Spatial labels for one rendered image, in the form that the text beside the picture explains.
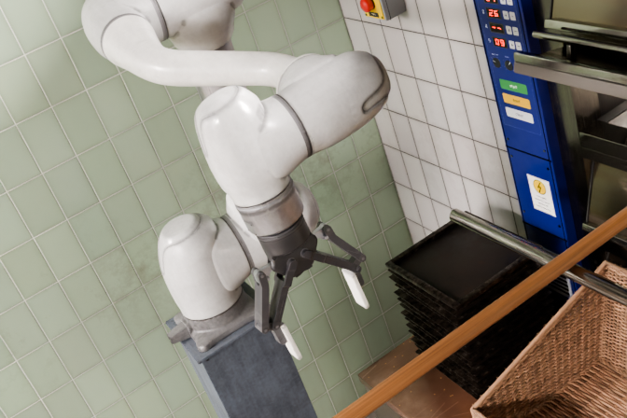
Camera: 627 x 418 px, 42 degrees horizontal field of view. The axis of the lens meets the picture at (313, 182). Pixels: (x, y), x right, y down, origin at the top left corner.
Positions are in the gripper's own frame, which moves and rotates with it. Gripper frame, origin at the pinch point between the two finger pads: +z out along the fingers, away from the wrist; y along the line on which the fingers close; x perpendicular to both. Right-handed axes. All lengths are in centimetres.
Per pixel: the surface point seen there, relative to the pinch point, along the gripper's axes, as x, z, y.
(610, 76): 1, -7, -68
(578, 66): -7, -8, -68
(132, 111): -116, -11, -14
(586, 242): 6, 16, -48
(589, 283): 10.0, 19.4, -43.1
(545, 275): 6.0, 15.4, -37.7
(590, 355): -23, 73, -65
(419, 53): -80, 5, -83
